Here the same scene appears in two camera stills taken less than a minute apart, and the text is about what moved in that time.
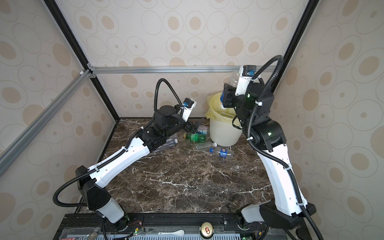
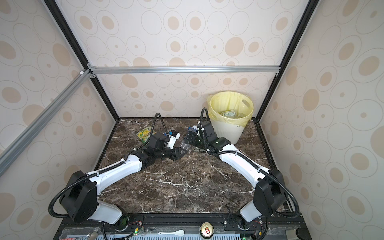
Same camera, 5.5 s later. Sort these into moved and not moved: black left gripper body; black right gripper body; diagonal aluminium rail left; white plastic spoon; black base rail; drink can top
Moved: black left gripper body; black right gripper body
Not moved: black base rail; white plastic spoon; diagonal aluminium rail left; drink can top
